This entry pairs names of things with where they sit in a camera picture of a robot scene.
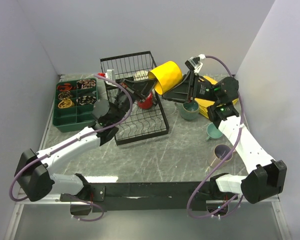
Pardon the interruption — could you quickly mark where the white floral mug green inside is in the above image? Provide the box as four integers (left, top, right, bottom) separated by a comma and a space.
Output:
133, 70, 149, 82

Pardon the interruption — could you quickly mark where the black beige rolled band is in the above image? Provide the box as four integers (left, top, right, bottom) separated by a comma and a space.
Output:
76, 95, 97, 106

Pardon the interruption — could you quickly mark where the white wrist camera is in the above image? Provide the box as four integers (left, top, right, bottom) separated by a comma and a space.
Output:
97, 69, 116, 81
185, 54, 206, 74

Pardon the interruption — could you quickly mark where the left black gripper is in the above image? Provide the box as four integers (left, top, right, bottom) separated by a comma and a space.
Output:
112, 78, 159, 125

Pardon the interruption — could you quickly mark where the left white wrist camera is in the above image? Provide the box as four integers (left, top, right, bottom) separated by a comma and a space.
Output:
97, 69, 116, 81

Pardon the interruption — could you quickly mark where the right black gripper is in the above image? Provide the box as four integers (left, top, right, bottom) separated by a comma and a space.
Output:
161, 70, 220, 104

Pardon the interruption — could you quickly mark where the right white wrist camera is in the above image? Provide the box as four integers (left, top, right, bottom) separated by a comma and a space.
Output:
185, 54, 206, 74

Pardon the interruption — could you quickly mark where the red mug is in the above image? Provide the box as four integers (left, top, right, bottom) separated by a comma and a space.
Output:
137, 91, 154, 110

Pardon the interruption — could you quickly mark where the orange black rolled band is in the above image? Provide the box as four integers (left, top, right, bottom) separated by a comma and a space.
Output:
56, 83, 73, 92

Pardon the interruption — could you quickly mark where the folded yellow cloth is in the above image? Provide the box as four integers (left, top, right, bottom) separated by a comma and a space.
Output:
195, 75, 239, 120

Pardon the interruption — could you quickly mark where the green compartment tray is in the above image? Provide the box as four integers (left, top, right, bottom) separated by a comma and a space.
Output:
52, 77, 99, 133

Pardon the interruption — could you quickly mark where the yellow mug black handle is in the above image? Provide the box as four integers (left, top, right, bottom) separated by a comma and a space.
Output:
148, 61, 183, 95

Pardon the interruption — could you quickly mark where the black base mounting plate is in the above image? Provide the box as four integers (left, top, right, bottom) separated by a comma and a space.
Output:
59, 181, 216, 213

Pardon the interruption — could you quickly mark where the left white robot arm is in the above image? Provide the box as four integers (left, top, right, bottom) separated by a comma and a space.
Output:
12, 75, 156, 202

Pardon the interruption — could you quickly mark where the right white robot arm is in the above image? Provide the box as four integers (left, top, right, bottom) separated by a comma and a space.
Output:
158, 70, 287, 204

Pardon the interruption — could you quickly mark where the black wire dish rack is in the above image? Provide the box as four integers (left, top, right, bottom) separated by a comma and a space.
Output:
100, 51, 170, 146

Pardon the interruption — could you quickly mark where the brown white rolled band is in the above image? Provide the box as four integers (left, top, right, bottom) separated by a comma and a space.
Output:
76, 79, 96, 89

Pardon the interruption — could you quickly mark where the blue-green speckled ceramic mug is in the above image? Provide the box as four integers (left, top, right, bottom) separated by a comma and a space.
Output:
174, 100, 200, 121

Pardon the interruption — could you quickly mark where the pink mug lilac inside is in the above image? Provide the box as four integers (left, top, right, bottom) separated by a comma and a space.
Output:
208, 144, 232, 168

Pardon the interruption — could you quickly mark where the black yellow rolled band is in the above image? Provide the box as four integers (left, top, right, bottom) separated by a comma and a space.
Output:
57, 91, 73, 100

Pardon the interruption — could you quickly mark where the small teal cup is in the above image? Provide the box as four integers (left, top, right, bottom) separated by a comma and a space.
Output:
206, 123, 223, 141

